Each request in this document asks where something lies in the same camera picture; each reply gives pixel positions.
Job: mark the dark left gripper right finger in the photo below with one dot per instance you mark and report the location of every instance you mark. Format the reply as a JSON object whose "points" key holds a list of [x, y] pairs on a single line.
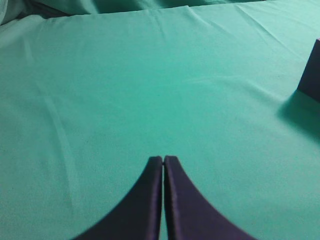
{"points": [[189, 216]]}

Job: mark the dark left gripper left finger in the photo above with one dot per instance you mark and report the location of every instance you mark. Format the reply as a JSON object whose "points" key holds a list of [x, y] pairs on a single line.
{"points": [[138, 215]]}

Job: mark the dark purple block box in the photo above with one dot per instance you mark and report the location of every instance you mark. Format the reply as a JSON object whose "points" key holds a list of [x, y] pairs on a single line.
{"points": [[309, 83]]}

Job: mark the green table cloth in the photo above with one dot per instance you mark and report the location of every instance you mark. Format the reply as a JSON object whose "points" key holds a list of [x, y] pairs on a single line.
{"points": [[85, 100]]}

